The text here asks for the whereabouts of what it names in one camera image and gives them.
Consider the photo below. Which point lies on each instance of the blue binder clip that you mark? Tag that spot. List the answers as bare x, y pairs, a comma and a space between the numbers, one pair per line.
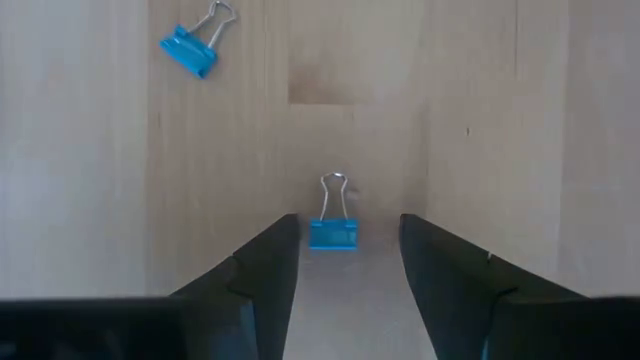
187, 50
332, 235

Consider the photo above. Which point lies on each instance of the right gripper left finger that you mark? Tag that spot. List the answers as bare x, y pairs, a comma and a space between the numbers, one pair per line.
270, 260

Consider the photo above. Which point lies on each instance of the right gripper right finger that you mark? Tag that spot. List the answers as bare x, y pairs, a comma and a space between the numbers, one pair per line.
440, 270

